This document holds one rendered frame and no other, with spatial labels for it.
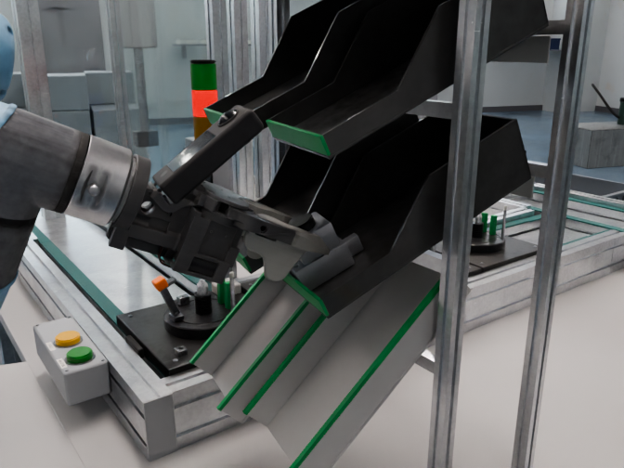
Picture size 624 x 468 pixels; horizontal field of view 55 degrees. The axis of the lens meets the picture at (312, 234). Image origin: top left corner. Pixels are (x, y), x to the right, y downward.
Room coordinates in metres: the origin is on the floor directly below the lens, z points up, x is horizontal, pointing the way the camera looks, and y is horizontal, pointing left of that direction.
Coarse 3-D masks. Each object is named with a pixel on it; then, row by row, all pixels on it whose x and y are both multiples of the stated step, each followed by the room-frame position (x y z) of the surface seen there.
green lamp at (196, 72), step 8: (192, 64) 1.19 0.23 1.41; (200, 64) 1.18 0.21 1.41; (208, 64) 1.19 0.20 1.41; (192, 72) 1.19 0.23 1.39; (200, 72) 1.18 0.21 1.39; (208, 72) 1.19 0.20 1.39; (192, 80) 1.19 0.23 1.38; (200, 80) 1.18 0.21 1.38; (208, 80) 1.18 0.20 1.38; (192, 88) 1.19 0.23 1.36; (200, 88) 1.18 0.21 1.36; (208, 88) 1.18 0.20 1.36; (216, 88) 1.20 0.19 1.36
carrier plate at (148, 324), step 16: (128, 320) 0.99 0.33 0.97; (144, 320) 0.99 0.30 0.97; (160, 320) 0.99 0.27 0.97; (144, 336) 0.92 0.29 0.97; (160, 336) 0.92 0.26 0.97; (144, 352) 0.90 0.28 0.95; (160, 352) 0.87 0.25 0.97; (192, 352) 0.87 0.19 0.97; (160, 368) 0.84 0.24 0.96; (176, 368) 0.82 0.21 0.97; (192, 368) 0.84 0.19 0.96
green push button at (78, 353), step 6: (72, 348) 0.88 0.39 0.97; (78, 348) 0.88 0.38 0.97; (84, 348) 0.88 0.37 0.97; (90, 348) 0.88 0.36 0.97; (66, 354) 0.86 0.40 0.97; (72, 354) 0.86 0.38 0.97; (78, 354) 0.86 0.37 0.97; (84, 354) 0.86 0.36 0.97; (90, 354) 0.86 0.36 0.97; (72, 360) 0.85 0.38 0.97; (78, 360) 0.85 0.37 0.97; (84, 360) 0.85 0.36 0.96
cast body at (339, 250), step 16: (304, 224) 0.60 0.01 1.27; (320, 224) 0.60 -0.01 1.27; (336, 240) 0.60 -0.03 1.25; (352, 240) 0.63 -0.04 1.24; (304, 256) 0.59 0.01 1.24; (320, 256) 0.60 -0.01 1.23; (336, 256) 0.60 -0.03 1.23; (304, 272) 0.59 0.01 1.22; (320, 272) 0.60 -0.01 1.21; (336, 272) 0.61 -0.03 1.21
